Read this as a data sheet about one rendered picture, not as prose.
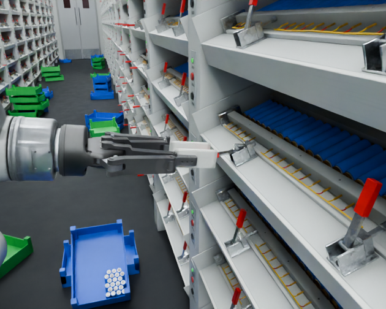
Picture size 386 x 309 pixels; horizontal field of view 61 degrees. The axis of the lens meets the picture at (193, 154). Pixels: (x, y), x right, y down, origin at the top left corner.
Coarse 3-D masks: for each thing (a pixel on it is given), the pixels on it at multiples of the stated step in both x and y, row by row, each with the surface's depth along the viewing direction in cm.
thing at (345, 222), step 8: (240, 136) 63; (256, 152) 56; (264, 160) 54; (280, 168) 49; (288, 176) 47; (296, 184) 45; (304, 192) 43; (320, 200) 40; (328, 208) 39; (336, 216) 37; (344, 224) 36; (376, 248) 32; (384, 248) 32; (384, 256) 31
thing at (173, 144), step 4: (172, 144) 54; (176, 144) 54; (180, 144) 54; (184, 144) 54; (188, 144) 54; (192, 144) 55; (196, 144) 55; (200, 144) 55; (204, 144) 55; (208, 144) 55; (172, 148) 54; (188, 148) 55; (192, 148) 55; (196, 148) 55; (200, 148) 55; (204, 148) 55; (208, 148) 56
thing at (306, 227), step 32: (256, 96) 73; (224, 128) 70; (224, 160) 59; (256, 160) 55; (256, 192) 48; (288, 192) 45; (320, 192) 43; (288, 224) 40; (320, 224) 38; (320, 256) 34; (352, 288) 30; (384, 288) 29
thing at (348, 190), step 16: (240, 128) 65; (256, 128) 59; (272, 144) 53; (288, 144) 51; (288, 160) 50; (304, 160) 46; (320, 176) 42; (336, 176) 40; (336, 192) 40; (352, 192) 37; (336, 208) 38; (384, 208) 34
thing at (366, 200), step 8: (368, 184) 30; (376, 184) 29; (368, 192) 30; (376, 192) 30; (360, 200) 31; (368, 200) 30; (360, 208) 31; (368, 208) 30; (360, 216) 31; (352, 224) 31; (360, 224) 31; (352, 232) 31; (344, 240) 32; (352, 240) 31
